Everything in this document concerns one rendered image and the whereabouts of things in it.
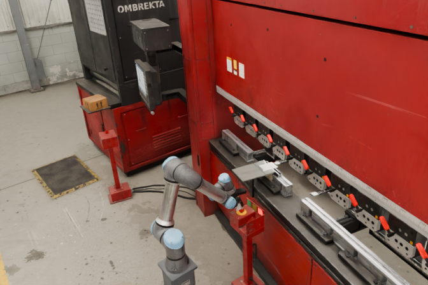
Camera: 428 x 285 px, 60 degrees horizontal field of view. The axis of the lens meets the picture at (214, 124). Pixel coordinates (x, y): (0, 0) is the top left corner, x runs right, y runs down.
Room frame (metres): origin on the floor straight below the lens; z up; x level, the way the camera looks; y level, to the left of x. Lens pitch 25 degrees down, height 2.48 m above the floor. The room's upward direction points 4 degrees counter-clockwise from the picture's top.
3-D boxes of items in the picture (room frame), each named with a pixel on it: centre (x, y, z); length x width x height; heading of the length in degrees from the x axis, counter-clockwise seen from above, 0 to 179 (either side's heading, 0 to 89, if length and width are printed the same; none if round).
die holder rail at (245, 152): (2.92, -0.19, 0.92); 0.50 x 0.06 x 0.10; 23
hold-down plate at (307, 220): (1.83, -0.58, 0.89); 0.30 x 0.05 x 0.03; 23
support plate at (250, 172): (2.35, -0.27, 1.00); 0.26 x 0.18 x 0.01; 113
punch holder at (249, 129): (2.62, -0.32, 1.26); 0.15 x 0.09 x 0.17; 23
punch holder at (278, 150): (2.25, -0.47, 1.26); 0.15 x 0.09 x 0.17; 23
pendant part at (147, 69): (3.31, 0.58, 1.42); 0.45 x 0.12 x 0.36; 21
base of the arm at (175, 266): (1.70, 0.27, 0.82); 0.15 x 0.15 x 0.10
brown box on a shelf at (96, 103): (3.91, 1.32, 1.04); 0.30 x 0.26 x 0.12; 35
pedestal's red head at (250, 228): (2.12, -0.19, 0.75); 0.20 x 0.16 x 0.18; 32
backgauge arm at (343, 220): (2.00, -0.98, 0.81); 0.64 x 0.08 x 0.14; 113
